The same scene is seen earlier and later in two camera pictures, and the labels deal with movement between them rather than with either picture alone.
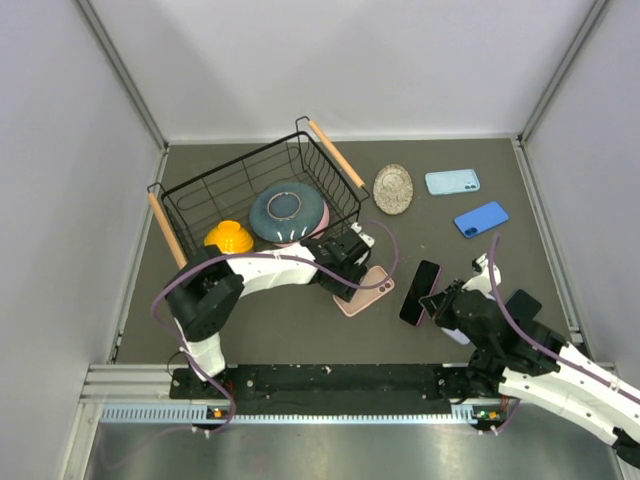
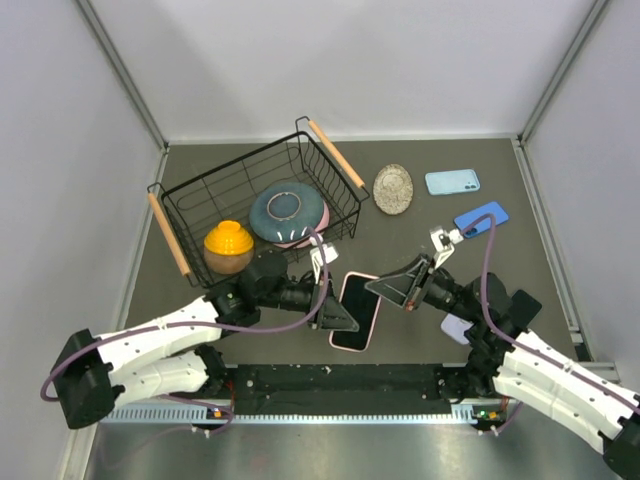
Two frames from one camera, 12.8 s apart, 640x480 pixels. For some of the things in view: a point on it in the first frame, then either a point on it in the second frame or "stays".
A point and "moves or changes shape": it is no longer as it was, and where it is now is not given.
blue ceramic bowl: [286, 212] stays
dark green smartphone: [523, 306] stays
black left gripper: [344, 290] -> [335, 316]
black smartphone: [412, 311] moves or changes shape
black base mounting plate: [285, 390] stays
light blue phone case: [451, 181] stays
